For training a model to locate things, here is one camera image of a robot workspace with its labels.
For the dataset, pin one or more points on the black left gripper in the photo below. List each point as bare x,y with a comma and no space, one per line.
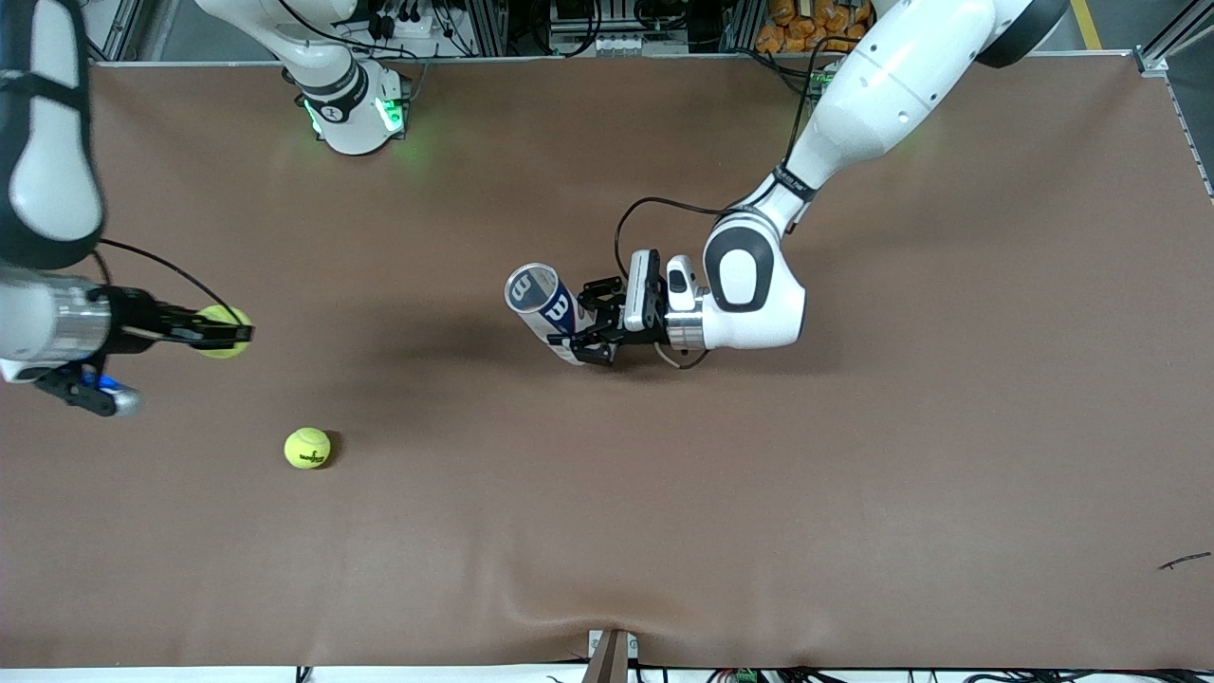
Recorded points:
634,333

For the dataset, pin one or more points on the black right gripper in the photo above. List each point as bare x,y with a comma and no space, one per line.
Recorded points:
134,312

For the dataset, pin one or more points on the yellow Wilson tennis ball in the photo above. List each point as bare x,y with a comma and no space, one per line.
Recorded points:
220,316
307,446

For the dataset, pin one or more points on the white blue Wilson ball can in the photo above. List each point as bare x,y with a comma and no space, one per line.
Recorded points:
542,299

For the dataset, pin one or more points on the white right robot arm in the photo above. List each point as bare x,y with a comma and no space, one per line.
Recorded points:
351,114

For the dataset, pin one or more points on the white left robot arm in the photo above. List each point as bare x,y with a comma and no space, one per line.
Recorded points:
892,85

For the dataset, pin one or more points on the brown table cover sheet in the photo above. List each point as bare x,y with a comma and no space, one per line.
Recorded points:
607,522

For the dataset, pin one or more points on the white socket strip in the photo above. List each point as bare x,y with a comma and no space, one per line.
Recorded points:
607,44

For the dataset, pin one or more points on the white power strip with plugs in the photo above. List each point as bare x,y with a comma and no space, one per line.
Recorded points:
408,26

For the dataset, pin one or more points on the pile of orange objects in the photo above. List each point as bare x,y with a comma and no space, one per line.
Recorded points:
806,28

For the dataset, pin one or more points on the green terminal connector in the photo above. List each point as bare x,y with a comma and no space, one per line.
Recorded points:
744,676

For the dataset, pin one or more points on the aluminium frame profile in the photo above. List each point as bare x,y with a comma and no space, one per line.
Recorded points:
121,28
1171,33

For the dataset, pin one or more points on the aluminium frame post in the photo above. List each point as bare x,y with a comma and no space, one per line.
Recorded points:
489,24
744,24

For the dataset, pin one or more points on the metal table edge bracket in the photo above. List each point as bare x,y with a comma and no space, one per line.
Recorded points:
612,655

